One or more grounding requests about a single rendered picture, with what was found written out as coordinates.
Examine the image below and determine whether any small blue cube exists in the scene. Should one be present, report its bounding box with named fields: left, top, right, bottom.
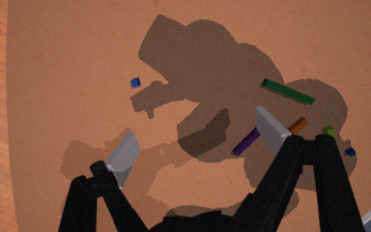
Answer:
left=130, top=78, right=141, bottom=88
left=346, top=147, right=356, bottom=157

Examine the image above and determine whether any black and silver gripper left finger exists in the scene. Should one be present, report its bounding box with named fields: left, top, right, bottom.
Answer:
left=58, top=130, right=150, bottom=232

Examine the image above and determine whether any orange rod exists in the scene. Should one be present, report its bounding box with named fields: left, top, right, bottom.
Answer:
left=288, top=116, right=309, bottom=134

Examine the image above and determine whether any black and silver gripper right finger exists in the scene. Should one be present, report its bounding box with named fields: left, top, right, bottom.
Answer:
left=219, top=105, right=366, bottom=232

